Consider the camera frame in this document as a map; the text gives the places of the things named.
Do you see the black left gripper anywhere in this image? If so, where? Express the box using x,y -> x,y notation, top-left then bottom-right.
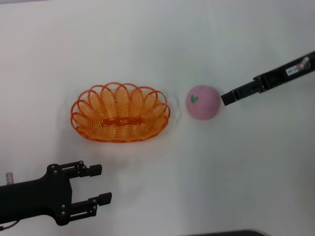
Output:
0,160 -> 113,227

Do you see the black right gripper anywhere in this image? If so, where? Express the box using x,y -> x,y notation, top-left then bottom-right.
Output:
220,50 -> 315,107

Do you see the pink peach with green leaf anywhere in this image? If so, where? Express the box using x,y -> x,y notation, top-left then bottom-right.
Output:
185,85 -> 221,120

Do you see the orange plastic woven basket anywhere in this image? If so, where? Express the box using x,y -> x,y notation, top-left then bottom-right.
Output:
70,82 -> 171,143

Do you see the dark rounded robot base edge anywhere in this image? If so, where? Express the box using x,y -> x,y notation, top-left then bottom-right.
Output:
191,229 -> 268,236

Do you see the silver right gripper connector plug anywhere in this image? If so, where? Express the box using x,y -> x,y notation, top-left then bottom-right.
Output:
296,56 -> 313,72

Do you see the thin left gripper cable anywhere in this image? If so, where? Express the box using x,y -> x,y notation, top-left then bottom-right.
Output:
0,220 -> 19,231

